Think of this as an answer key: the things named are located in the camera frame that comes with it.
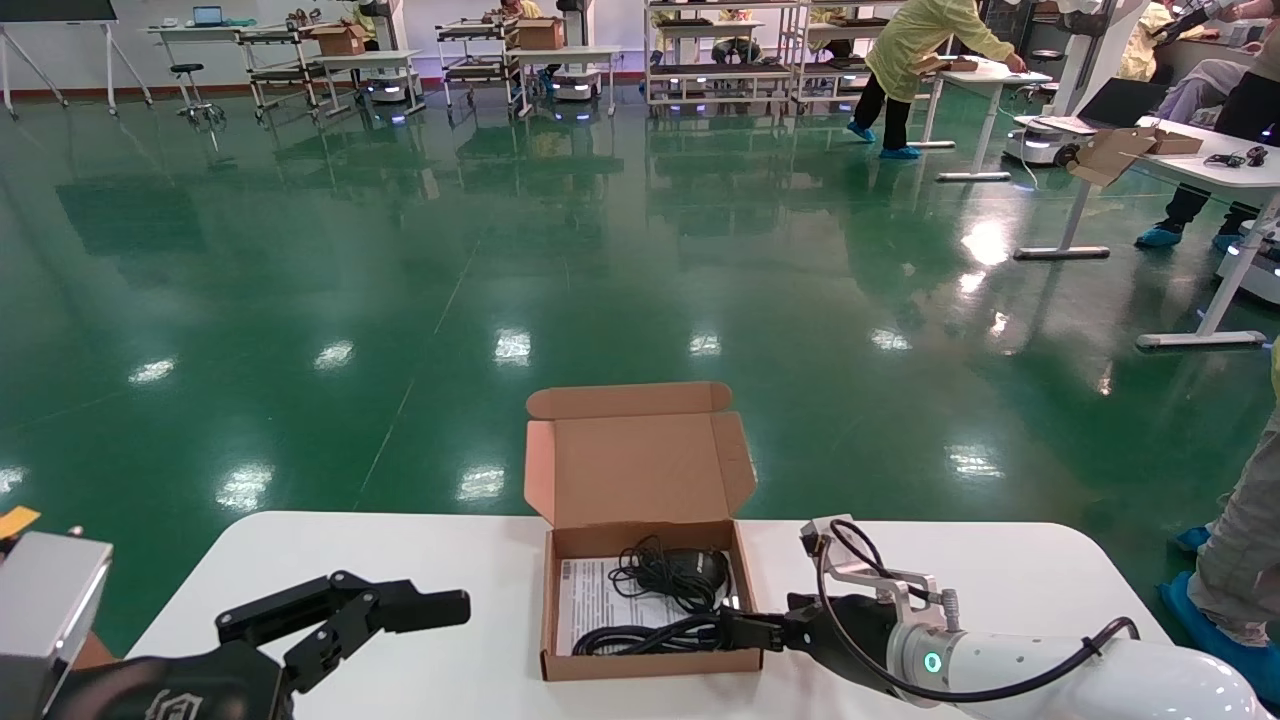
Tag cardboard storage box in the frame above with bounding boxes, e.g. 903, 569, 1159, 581
524, 381, 766, 683

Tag black wired mouse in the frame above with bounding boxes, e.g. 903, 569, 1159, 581
607, 535, 733, 613

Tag seated person in yellow coat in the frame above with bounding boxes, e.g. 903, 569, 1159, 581
1118, 0, 1256, 126

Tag white instruction sheet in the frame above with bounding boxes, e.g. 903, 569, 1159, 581
556, 558, 741, 656

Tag metal shelf rack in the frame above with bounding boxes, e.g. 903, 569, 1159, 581
643, 0, 809, 109
795, 0, 941, 109

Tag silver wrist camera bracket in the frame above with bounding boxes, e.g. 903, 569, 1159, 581
800, 515, 963, 633

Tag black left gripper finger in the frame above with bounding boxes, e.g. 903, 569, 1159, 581
216, 571, 472, 644
284, 594, 472, 694

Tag metal trolley cart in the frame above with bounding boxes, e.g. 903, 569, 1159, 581
238, 22, 336, 123
436, 16, 523, 109

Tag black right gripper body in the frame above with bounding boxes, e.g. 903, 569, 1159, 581
784, 593, 903, 693

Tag person yellow coat black trousers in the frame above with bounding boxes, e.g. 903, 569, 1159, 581
847, 0, 1028, 161

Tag small open cardboard box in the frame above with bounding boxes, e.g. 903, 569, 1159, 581
1066, 125, 1204, 188

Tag tall white mobile robot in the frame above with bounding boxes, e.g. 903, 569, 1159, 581
1003, 0, 1151, 166

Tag person grey trousers blue shoecovers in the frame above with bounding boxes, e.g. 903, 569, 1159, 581
1160, 340, 1280, 701

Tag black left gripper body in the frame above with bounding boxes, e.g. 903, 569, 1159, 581
45, 640, 298, 720

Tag black laptop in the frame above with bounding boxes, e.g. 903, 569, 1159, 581
1078, 77, 1168, 129

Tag large white table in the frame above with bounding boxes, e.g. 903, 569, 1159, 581
1014, 118, 1280, 351

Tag white desk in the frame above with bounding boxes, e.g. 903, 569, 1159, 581
147, 22, 263, 101

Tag dark board on stand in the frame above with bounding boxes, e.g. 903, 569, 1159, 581
0, 0, 153, 121

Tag black round stool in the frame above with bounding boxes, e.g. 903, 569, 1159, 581
168, 63, 227, 128

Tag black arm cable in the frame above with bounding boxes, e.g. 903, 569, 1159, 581
812, 520, 1141, 703

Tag person beige top black trousers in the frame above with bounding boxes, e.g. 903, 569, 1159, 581
1135, 0, 1280, 251

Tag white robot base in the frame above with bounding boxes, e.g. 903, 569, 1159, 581
1215, 218, 1280, 304

